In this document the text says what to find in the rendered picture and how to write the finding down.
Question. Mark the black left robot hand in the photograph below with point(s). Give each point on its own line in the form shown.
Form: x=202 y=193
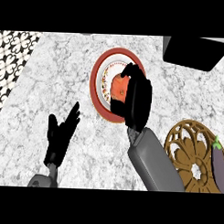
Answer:
x=59 y=139

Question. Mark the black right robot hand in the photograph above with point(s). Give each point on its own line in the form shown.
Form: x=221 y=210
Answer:
x=138 y=99

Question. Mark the purple eggplant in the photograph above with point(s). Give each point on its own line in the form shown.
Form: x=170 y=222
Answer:
x=219 y=164

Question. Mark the orange squash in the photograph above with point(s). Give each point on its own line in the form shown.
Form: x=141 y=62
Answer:
x=120 y=88

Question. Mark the red rimmed white plate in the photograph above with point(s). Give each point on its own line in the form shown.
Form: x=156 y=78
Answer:
x=99 y=86

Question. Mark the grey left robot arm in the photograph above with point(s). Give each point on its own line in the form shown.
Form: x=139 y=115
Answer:
x=46 y=178

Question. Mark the brown openwork round placemat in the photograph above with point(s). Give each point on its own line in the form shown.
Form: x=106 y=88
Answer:
x=191 y=156

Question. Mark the black flat appliance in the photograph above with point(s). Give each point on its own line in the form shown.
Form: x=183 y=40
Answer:
x=193 y=52

